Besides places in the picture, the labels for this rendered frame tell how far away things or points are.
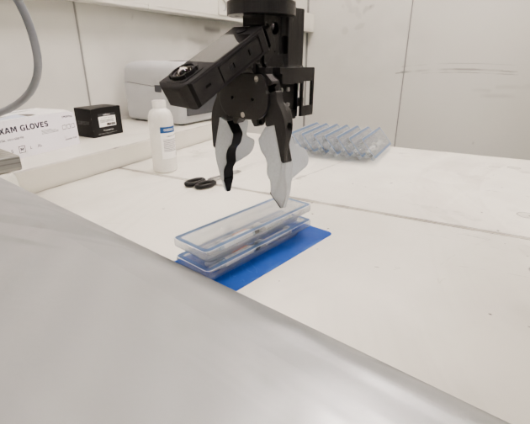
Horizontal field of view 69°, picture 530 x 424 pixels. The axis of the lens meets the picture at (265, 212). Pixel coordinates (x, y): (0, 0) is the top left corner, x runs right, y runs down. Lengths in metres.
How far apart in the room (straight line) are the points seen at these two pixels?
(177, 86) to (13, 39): 0.82
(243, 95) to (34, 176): 0.48
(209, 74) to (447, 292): 0.32
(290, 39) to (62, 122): 0.60
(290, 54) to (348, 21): 2.09
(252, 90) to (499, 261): 0.35
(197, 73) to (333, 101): 2.22
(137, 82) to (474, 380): 1.10
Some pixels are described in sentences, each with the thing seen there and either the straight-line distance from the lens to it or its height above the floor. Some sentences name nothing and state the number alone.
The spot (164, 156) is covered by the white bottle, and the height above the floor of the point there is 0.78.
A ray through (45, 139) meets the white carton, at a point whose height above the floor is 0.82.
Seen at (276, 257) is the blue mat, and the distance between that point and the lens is 0.47.
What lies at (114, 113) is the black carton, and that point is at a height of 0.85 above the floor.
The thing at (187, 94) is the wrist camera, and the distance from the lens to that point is 0.36.
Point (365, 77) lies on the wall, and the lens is 2.50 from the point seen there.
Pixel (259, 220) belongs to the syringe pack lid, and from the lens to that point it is 0.46.
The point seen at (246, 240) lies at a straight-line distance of 0.43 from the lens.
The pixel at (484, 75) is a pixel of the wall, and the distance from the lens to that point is 2.43.
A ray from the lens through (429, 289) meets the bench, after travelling 0.45.
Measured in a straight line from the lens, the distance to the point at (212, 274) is 0.41.
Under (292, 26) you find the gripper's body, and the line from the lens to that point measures 0.46.
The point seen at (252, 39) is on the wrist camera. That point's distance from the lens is 0.40.
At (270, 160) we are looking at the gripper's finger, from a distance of 0.42.
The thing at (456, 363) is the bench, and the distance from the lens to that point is 0.36.
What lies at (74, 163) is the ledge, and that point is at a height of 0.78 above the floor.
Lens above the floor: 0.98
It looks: 22 degrees down
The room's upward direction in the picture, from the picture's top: straight up
